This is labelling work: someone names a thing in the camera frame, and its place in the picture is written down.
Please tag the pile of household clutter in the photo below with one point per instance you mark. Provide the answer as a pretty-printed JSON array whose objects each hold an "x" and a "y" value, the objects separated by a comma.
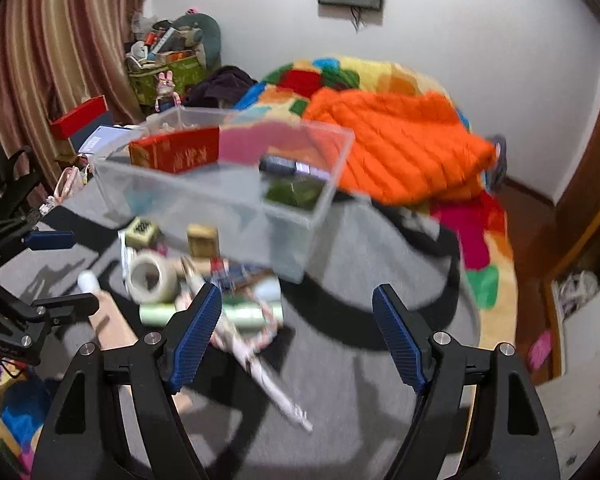
[{"x": 162, "y": 42}]

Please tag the white plastic bag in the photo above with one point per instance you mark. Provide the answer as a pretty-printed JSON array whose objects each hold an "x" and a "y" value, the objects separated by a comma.
[{"x": 577, "y": 290}]

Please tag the green storage box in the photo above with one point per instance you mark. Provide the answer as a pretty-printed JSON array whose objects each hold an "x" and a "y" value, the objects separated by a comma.
[{"x": 167, "y": 80}]

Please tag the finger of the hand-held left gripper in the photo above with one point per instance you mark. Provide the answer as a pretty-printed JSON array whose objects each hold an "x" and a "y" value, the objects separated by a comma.
[
  {"x": 50, "y": 240},
  {"x": 70, "y": 305}
]

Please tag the colourful patchwork blanket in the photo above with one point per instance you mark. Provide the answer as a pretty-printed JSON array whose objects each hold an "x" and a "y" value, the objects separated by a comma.
[{"x": 480, "y": 240}]

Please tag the clear plastic storage box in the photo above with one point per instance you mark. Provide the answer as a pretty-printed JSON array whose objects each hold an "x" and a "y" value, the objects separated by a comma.
[{"x": 220, "y": 200}]

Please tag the light green tube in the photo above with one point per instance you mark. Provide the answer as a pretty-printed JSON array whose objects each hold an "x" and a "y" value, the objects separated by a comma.
[{"x": 250, "y": 317}]

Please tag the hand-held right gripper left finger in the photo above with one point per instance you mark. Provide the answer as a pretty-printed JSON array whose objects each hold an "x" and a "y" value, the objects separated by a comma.
[{"x": 195, "y": 340}]

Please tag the black cosmetic bottle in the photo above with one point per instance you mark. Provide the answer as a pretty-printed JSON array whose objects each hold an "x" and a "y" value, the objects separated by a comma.
[{"x": 285, "y": 165}]

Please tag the striped brown curtain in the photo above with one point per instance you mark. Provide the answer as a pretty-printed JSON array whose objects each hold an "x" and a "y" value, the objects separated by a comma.
[{"x": 55, "y": 35}]

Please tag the white tape roll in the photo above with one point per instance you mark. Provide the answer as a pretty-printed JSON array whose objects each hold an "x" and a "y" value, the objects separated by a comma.
[{"x": 170, "y": 280}]

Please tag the grey black striped blanket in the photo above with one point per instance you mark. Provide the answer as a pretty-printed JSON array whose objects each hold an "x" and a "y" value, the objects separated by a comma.
[{"x": 340, "y": 360}]

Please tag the pink rabbit toy bottle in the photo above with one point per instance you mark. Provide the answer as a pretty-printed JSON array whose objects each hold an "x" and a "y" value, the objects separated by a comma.
[{"x": 167, "y": 87}]

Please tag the dark green glass bottle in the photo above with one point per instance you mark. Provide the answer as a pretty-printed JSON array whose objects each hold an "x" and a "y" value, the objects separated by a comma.
[{"x": 295, "y": 192}]

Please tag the small gold box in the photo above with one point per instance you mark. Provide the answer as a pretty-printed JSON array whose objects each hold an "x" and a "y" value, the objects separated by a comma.
[{"x": 202, "y": 242}]

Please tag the pale blue tube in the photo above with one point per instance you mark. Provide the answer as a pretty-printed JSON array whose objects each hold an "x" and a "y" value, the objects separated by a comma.
[{"x": 267, "y": 292}]

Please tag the long red box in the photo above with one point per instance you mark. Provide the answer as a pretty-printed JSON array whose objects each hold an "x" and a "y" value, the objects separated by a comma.
[{"x": 77, "y": 117}]

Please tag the white cabinet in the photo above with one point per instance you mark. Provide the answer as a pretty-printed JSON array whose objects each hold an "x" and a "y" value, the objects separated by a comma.
[{"x": 580, "y": 410}]

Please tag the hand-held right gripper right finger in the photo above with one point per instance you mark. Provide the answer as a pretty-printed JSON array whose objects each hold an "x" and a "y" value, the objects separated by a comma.
[{"x": 397, "y": 340}]

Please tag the white blue booklet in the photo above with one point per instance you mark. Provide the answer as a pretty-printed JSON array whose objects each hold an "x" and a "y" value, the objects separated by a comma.
[{"x": 105, "y": 140}]

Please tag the dark blue box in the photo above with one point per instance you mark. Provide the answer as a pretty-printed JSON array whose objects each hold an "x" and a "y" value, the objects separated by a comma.
[{"x": 92, "y": 127}]

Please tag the dark purple clothing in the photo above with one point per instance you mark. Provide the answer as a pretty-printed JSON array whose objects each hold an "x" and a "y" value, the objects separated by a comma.
[{"x": 222, "y": 85}]

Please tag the grey neck pillow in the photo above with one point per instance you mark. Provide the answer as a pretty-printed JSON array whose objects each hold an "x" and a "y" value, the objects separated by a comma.
[{"x": 207, "y": 35}]

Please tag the red printed box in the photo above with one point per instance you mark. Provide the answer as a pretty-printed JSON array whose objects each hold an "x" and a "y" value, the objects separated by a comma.
[{"x": 175, "y": 152}]

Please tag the grey cloth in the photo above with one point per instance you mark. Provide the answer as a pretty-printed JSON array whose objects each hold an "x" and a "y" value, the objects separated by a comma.
[{"x": 497, "y": 160}]

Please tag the brown wooden wardrobe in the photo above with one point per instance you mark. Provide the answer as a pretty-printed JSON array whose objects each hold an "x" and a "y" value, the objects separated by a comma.
[{"x": 595, "y": 170}]

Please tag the pink slipper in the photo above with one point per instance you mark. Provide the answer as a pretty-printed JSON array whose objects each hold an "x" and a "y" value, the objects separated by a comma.
[{"x": 540, "y": 350}]

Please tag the green patterned small box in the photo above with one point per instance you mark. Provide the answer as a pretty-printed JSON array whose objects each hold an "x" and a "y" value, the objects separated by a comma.
[{"x": 140, "y": 230}]

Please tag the pink white patterned stick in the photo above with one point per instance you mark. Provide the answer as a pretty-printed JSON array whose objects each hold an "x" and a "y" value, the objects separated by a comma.
[{"x": 275, "y": 390}]

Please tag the pink pouch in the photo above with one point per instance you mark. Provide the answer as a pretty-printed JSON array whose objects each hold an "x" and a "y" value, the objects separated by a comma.
[{"x": 67, "y": 185}]

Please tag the orange down jacket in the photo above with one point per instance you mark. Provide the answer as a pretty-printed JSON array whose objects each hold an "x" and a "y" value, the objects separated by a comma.
[{"x": 405, "y": 145}]

